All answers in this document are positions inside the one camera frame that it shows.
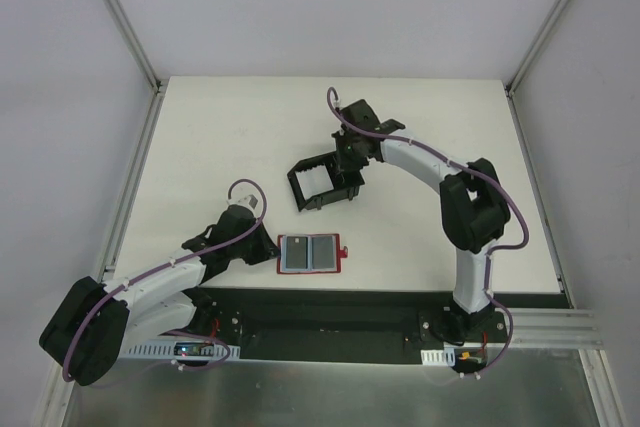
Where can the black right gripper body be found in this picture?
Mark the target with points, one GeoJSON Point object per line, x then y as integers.
{"type": "Point", "coordinates": [347, 179]}

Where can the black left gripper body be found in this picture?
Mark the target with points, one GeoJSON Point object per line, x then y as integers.
{"type": "Point", "coordinates": [257, 248]}

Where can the black card box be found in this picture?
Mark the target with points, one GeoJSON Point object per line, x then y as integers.
{"type": "Point", "coordinates": [317, 181]}

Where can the red leather card holder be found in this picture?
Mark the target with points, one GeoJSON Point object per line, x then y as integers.
{"type": "Point", "coordinates": [341, 253]}

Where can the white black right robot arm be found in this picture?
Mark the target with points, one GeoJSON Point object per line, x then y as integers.
{"type": "Point", "coordinates": [473, 211]}

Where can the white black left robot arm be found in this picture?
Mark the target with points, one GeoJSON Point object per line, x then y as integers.
{"type": "Point", "coordinates": [98, 321]}

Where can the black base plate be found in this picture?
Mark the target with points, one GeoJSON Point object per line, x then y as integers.
{"type": "Point", "coordinates": [373, 327]}

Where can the left white cable duct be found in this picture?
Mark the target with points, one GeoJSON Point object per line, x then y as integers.
{"type": "Point", "coordinates": [168, 349]}

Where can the white cable duct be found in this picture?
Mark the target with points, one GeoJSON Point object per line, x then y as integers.
{"type": "Point", "coordinates": [438, 358]}
{"type": "Point", "coordinates": [168, 349]}

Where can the left aluminium frame post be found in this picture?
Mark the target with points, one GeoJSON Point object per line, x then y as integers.
{"type": "Point", "coordinates": [133, 44]}

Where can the aluminium frame post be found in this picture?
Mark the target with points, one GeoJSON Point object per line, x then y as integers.
{"type": "Point", "coordinates": [133, 44]}
{"type": "Point", "coordinates": [537, 45]}

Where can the right aluminium frame post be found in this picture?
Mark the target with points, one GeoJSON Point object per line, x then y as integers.
{"type": "Point", "coordinates": [537, 45]}

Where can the right white cable duct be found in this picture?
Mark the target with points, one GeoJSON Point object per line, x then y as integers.
{"type": "Point", "coordinates": [438, 358]}

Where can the aluminium front rail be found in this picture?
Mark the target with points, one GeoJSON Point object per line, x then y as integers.
{"type": "Point", "coordinates": [570, 329]}

